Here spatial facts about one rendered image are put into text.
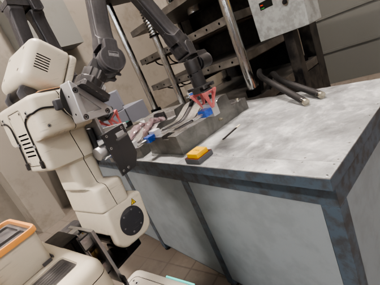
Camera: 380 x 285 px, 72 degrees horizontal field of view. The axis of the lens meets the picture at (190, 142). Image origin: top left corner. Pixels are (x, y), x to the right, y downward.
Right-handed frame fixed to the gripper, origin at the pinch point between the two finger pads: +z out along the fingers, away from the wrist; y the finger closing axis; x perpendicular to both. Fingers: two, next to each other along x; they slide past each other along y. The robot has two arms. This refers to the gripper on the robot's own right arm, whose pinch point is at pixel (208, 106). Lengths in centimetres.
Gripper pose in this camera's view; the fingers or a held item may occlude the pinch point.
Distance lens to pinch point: 109.2
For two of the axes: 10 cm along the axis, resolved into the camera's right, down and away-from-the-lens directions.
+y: -6.3, 0.2, 7.8
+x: -6.8, 4.8, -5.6
